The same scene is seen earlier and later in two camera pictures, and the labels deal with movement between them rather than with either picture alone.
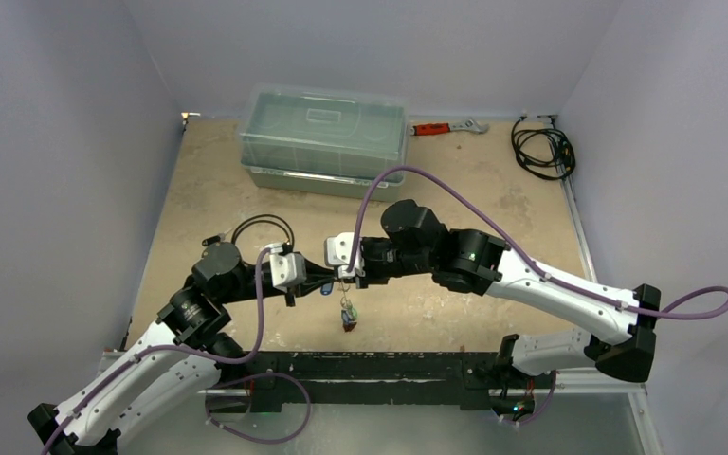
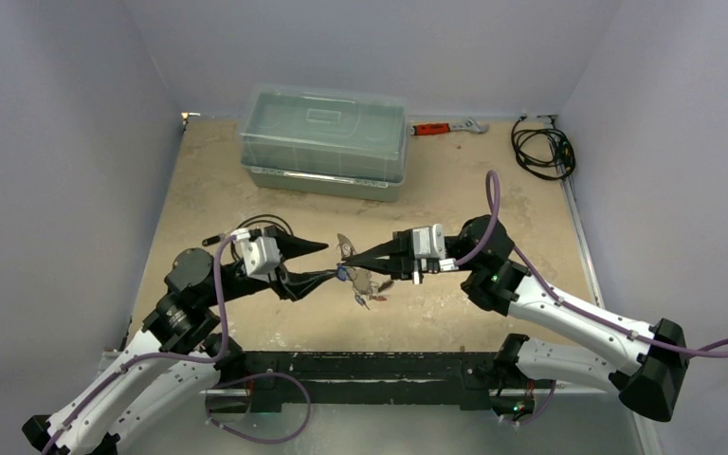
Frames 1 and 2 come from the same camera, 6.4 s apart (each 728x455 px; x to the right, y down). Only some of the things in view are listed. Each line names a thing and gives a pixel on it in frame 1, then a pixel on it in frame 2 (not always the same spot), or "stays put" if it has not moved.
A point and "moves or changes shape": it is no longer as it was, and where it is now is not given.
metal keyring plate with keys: x=349 y=314 moves or changes shape
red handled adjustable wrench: x=442 y=127 stays put
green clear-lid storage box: x=323 y=139 stays put
